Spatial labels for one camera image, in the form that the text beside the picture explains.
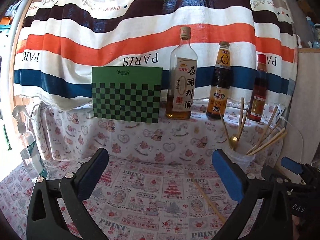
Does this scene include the red label sauce bottle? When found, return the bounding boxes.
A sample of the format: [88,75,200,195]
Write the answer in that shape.
[247,54,267,122]

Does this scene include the printed table cloth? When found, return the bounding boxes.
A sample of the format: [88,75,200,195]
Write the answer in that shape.
[0,100,288,240]

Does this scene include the cooking wine bottle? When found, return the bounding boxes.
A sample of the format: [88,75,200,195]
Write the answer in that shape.
[165,26,197,120]

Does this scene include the oyster sauce bottle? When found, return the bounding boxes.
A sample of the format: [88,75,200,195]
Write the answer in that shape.
[206,41,232,119]

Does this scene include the wooden chopstick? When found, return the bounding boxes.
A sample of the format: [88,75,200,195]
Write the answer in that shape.
[238,109,248,141]
[238,97,245,137]
[261,121,280,143]
[188,172,226,225]

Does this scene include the striped curtain cloth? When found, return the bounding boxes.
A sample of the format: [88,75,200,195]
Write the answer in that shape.
[13,0,297,110]

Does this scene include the gold spoon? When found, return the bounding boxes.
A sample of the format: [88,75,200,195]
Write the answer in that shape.
[219,110,239,151]

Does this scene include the green checkered box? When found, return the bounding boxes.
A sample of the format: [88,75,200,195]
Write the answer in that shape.
[92,66,162,124]

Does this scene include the clear spray bottle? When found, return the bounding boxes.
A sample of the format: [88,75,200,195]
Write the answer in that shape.
[12,105,48,182]

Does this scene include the clear plastic cup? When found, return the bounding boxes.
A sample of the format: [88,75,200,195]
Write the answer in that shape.
[223,143,255,172]

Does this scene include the white charger with cable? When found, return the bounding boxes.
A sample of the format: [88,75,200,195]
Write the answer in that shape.
[275,104,304,159]

